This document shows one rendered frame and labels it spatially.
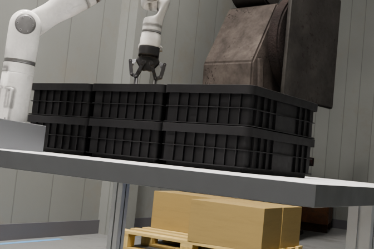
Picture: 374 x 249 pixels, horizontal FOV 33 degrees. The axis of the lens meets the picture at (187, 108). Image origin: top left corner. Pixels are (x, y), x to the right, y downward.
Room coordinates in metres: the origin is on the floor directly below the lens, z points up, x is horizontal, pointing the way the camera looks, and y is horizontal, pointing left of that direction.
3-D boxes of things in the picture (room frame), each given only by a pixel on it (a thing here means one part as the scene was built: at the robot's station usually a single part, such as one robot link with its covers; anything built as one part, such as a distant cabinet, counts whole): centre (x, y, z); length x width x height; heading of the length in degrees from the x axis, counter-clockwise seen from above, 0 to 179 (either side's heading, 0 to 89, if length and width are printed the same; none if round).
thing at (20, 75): (1.87, 0.51, 0.87); 0.09 x 0.09 x 0.17; 60
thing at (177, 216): (4.97, -0.29, 0.22); 1.23 x 0.84 x 0.45; 63
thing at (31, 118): (2.25, 0.31, 0.76); 0.40 x 0.30 x 0.12; 143
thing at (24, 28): (1.87, 0.51, 1.03); 0.09 x 0.09 x 0.17; 15
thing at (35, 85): (2.25, 0.31, 0.92); 0.40 x 0.30 x 0.02; 143
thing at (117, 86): (2.07, 0.07, 0.92); 0.40 x 0.30 x 0.02; 143
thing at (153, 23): (2.27, 0.14, 1.24); 0.09 x 0.07 x 0.15; 84
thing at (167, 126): (1.88, -0.17, 0.76); 0.40 x 0.30 x 0.12; 143
